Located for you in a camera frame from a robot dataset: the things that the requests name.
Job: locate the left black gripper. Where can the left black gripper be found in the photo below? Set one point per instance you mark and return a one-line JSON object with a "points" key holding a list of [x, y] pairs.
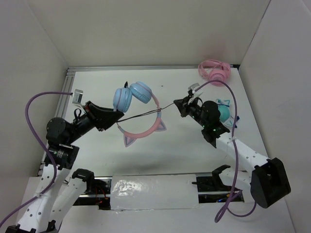
{"points": [[101, 117]]}

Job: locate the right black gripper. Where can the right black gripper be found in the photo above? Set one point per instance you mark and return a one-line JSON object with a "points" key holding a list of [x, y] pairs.
{"points": [[184, 104]]}

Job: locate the blue pink cat-ear headphones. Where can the blue pink cat-ear headphones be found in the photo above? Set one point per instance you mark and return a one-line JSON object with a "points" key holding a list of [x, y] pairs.
{"points": [[121, 103]]}

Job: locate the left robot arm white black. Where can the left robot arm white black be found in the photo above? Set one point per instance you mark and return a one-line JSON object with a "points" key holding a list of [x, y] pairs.
{"points": [[49, 205]]}

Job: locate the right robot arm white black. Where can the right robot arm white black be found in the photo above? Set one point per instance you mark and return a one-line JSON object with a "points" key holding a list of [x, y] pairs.
{"points": [[262, 180]]}

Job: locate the teal white cat-ear headphones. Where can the teal white cat-ear headphones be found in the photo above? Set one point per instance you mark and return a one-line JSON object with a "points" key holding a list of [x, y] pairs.
{"points": [[226, 117]]}

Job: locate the white sheet over base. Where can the white sheet over base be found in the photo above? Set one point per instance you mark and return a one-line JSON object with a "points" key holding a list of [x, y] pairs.
{"points": [[153, 192]]}

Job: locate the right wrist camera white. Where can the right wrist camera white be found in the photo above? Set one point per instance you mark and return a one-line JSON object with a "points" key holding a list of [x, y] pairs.
{"points": [[194, 91]]}

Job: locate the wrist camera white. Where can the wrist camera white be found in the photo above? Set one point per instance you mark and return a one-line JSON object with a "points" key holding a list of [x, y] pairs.
{"points": [[194, 91], [77, 97]]}

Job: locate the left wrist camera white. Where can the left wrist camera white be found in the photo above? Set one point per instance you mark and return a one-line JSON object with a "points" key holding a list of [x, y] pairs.
{"points": [[77, 97]]}

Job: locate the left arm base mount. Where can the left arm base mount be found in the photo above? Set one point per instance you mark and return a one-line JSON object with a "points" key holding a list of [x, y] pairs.
{"points": [[98, 194]]}

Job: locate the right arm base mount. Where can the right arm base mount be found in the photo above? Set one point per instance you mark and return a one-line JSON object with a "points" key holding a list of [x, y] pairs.
{"points": [[210, 187]]}

